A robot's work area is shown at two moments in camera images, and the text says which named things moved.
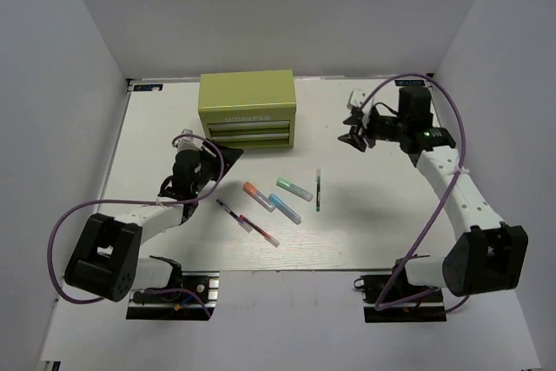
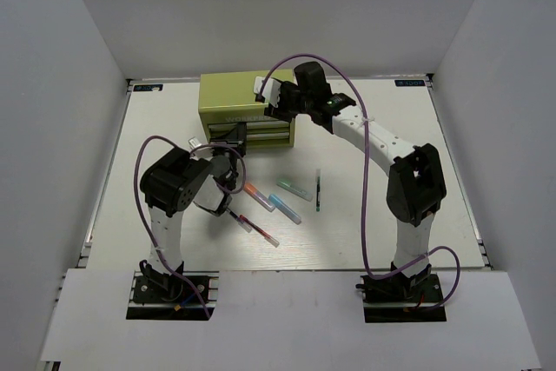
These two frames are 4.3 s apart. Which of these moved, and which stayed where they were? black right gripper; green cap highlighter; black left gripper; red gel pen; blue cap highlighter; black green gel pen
Moved: black right gripper; black left gripper
Stayed: green cap highlighter; black green gel pen; red gel pen; blue cap highlighter
